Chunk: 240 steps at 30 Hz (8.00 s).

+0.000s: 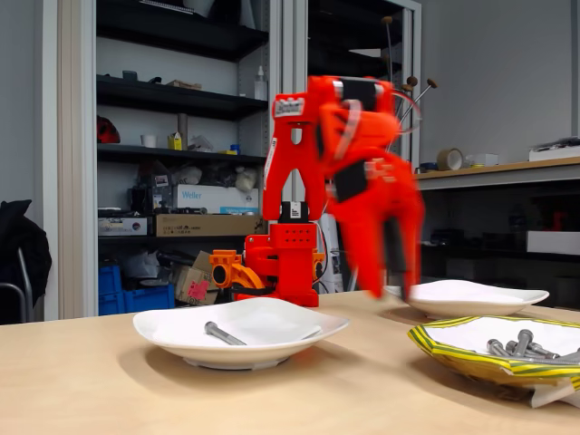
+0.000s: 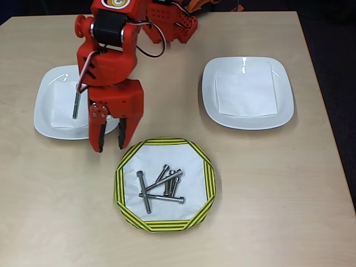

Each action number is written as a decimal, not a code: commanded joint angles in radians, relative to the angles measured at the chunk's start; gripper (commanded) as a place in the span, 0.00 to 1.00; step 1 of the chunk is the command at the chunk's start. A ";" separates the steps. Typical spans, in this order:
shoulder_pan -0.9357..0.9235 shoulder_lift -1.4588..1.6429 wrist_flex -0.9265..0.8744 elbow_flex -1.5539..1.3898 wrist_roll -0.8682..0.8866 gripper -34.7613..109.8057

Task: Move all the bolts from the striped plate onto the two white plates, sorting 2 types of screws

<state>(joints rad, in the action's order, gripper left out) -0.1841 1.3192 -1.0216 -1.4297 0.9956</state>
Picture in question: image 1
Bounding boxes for white printed carton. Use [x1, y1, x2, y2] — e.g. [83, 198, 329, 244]
[316, 213, 345, 295]

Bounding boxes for brown tape roll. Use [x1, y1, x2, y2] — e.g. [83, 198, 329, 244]
[436, 148, 464, 172]

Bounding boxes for small white box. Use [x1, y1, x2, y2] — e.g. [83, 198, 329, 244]
[466, 152, 499, 168]

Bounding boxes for white paper napkin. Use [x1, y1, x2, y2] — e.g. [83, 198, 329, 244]
[151, 297, 324, 348]
[410, 280, 527, 304]

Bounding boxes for white plush lump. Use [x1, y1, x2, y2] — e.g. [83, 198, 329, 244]
[234, 165, 259, 193]

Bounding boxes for white square ceramic plate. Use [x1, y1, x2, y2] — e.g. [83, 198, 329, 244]
[383, 279, 550, 321]
[132, 296, 352, 372]

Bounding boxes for white squeeze bottle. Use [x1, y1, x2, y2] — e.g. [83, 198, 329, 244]
[254, 65, 268, 102]

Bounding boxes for white Weller box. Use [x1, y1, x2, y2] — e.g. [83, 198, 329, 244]
[173, 183, 260, 216]

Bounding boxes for yellow green striped plate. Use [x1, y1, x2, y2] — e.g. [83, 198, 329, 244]
[406, 315, 580, 409]

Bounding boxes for grey open shelf cabinet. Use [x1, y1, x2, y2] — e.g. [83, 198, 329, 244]
[43, 0, 285, 321]
[280, 0, 422, 294]

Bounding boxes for grey sideboard wooden top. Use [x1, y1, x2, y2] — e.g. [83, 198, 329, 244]
[414, 156, 580, 309]

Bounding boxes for long brown cardboard box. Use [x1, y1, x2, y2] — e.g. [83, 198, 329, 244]
[155, 213, 269, 238]

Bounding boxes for white box in sideboard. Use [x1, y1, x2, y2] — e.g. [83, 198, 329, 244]
[527, 230, 580, 256]

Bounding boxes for clear plastic bag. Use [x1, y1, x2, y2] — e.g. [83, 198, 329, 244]
[187, 134, 215, 153]

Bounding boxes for metal coat stand wooden knobs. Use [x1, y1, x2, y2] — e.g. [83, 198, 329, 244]
[346, 15, 440, 294]

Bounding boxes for cardboard box pink label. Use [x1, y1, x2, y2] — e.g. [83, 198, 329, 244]
[173, 250, 222, 306]

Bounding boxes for low blue plastic crate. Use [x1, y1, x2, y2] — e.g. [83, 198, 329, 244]
[121, 284, 177, 314]

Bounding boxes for flat grey white box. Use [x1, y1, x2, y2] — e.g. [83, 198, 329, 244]
[98, 217, 149, 237]

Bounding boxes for red black helmet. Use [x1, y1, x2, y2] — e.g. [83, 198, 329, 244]
[96, 115, 121, 145]

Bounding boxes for tall blue plastic crate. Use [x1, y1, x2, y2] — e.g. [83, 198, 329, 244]
[98, 265, 123, 317]

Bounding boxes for black jacket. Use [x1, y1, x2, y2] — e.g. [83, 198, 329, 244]
[0, 198, 53, 325]

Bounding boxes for metal tube chair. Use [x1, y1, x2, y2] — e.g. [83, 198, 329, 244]
[0, 246, 35, 324]

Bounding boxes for white servo cable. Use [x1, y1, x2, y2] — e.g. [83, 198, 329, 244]
[333, 98, 363, 158]

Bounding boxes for white tray with cables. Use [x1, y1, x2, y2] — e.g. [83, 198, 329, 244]
[528, 137, 580, 163]

